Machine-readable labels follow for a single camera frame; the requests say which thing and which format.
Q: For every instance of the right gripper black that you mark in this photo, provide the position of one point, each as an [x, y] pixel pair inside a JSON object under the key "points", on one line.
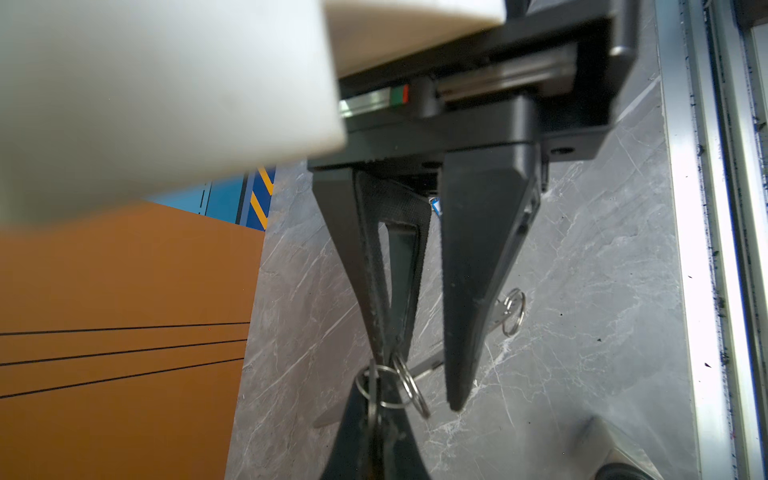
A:
{"points": [[548, 78]]}

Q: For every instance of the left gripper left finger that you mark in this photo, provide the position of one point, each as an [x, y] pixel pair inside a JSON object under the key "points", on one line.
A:
{"points": [[355, 452]]}

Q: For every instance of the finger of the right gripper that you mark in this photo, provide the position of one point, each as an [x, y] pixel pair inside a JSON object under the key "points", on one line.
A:
{"points": [[380, 231]]}

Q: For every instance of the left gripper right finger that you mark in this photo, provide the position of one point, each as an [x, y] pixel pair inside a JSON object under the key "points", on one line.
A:
{"points": [[399, 456]]}

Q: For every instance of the perforated metal ring disc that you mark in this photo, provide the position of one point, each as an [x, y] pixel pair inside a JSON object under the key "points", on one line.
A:
{"points": [[507, 315]]}

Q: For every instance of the blue key tag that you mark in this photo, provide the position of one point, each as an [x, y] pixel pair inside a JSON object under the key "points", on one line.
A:
{"points": [[436, 206]]}

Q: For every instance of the small jar black lid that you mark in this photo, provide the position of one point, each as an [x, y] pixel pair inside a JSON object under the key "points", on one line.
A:
{"points": [[603, 451]]}

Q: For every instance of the aluminium front rail frame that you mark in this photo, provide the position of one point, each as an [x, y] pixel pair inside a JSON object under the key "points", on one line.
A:
{"points": [[713, 67]]}

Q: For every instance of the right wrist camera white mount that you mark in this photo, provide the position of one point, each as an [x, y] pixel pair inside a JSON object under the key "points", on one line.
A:
{"points": [[108, 102]]}

